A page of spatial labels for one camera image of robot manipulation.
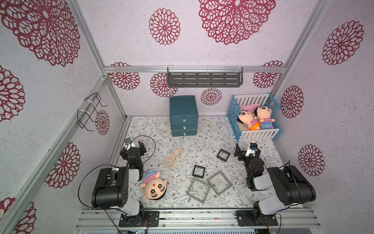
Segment black brooch box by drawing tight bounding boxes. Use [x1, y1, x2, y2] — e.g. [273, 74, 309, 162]
[216, 149, 231, 162]
[192, 165, 206, 179]

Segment teal drawer cabinet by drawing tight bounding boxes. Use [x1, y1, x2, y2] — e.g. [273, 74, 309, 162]
[169, 95, 199, 137]

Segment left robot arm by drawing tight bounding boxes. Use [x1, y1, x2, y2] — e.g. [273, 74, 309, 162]
[91, 141, 147, 220]

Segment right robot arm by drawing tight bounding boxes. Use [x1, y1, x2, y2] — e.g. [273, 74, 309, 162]
[234, 142, 317, 219]

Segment grey brooch box right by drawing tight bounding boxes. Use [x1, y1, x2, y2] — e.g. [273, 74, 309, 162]
[207, 171, 232, 196]

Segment grey brooch box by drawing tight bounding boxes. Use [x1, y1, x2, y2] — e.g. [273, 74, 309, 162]
[207, 171, 232, 196]
[186, 178, 211, 204]

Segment grey brooch box left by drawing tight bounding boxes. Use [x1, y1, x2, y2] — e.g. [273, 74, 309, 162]
[186, 178, 211, 204]

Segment plush doll orange pants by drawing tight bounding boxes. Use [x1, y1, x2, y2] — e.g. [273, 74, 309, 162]
[237, 111, 260, 130]

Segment large plush doll head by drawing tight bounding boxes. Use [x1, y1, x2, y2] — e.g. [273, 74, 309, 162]
[140, 170, 168, 200]

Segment blue white toy crib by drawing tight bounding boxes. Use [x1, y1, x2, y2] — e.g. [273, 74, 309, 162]
[227, 94, 282, 142]

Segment plush doll blue pants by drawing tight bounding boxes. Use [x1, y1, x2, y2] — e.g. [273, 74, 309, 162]
[254, 106, 275, 129]

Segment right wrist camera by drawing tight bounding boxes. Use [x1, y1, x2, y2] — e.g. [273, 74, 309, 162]
[245, 142, 258, 157]

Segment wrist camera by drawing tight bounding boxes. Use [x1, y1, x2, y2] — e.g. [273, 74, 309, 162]
[245, 142, 258, 157]
[123, 137, 132, 150]

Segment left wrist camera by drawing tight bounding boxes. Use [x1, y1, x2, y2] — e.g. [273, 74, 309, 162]
[123, 137, 132, 150]

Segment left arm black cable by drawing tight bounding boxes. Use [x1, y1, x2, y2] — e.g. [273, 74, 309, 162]
[77, 163, 119, 209]

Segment black wire rack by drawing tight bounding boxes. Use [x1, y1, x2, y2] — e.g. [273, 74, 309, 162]
[76, 92, 108, 132]

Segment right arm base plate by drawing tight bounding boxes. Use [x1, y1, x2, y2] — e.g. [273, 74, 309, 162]
[235, 209, 278, 227]

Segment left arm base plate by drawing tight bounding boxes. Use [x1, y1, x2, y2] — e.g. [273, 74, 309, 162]
[119, 211, 160, 228]

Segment grey wall shelf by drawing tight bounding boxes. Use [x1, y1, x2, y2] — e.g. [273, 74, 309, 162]
[167, 68, 243, 88]

